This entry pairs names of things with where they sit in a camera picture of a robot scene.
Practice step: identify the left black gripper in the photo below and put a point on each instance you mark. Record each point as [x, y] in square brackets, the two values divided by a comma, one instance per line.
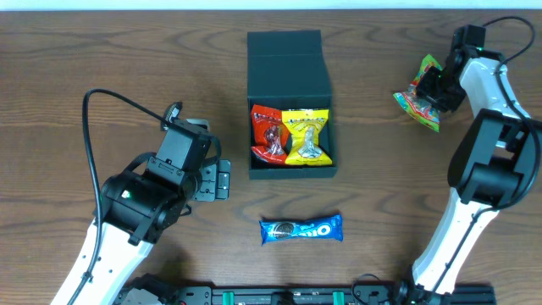
[218, 180]

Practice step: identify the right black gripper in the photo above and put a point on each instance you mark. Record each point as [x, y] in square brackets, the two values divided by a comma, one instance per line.
[437, 96]

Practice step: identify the green Haribo gummy bag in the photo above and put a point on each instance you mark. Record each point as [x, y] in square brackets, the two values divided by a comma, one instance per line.
[420, 110]

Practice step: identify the red candy bag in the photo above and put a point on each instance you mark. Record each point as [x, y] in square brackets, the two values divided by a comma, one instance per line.
[270, 135]

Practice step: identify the yellow snack bag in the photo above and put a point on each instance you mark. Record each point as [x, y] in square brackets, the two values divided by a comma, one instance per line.
[305, 126]

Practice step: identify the blue Oreo cookie pack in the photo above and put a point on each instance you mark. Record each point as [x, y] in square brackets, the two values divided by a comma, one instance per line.
[330, 227]

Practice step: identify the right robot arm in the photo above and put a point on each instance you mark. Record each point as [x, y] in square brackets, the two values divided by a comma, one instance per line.
[494, 167]

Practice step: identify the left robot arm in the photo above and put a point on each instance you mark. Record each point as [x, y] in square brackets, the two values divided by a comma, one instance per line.
[139, 204]

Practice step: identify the small black wrapped bar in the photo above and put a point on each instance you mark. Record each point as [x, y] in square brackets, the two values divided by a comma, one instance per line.
[170, 115]

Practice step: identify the black open gift box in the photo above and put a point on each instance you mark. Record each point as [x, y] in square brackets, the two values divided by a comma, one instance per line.
[286, 71]

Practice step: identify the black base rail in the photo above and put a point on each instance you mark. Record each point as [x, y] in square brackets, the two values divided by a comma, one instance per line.
[150, 290]

